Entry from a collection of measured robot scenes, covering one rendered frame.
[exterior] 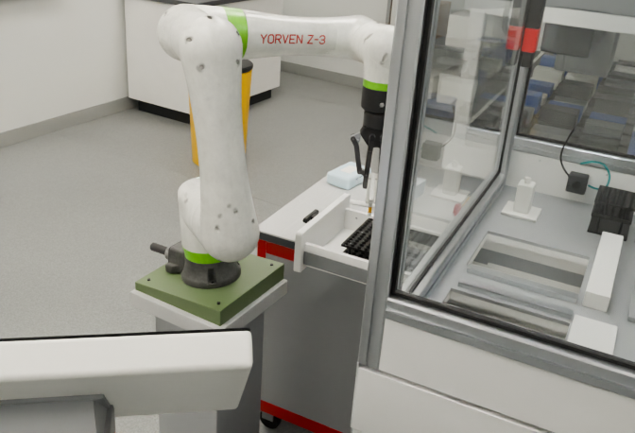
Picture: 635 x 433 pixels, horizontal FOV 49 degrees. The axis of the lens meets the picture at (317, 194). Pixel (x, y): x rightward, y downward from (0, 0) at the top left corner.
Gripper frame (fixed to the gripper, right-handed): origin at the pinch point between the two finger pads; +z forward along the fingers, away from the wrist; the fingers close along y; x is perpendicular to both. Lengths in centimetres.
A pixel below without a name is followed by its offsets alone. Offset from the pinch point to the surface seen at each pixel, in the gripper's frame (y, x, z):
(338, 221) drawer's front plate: 7.4, -10.0, 14.7
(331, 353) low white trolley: 6, -13, 60
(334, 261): 8.1, 12.1, 14.6
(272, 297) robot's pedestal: 22.7, 10.2, 27.4
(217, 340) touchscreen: 22, 91, -17
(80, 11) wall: 191, -321, 22
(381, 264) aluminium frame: 1, 61, -13
